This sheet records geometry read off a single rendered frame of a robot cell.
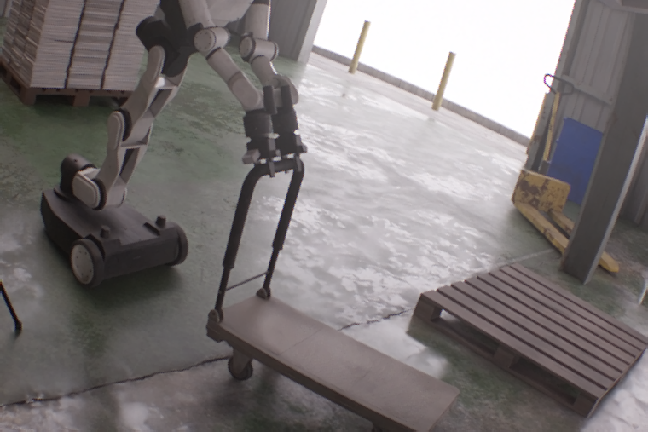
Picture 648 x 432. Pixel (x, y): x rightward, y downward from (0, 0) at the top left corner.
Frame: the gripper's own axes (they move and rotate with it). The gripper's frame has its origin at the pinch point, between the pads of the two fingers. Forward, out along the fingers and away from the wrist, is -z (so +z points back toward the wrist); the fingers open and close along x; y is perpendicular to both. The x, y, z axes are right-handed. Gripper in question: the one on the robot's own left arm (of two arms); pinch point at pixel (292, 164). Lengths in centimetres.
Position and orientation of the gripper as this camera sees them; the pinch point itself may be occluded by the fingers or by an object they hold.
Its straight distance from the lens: 240.7
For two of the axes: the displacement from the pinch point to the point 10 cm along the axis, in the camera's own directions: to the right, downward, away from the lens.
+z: -1.7, -9.8, -0.7
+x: 8.8, -1.2, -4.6
